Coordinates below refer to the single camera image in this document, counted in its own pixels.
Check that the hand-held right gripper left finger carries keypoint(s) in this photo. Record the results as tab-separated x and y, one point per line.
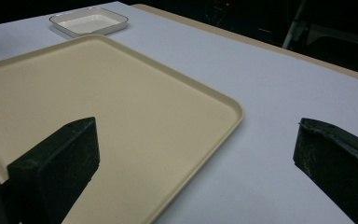
54	168

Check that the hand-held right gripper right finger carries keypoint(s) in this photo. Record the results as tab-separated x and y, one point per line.
335	158

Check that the beige plastic tray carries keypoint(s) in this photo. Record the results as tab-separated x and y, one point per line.
112	102

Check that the metal stand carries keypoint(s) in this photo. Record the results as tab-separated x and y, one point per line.
320	29

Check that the white square dish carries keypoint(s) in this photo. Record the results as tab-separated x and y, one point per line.
88	22

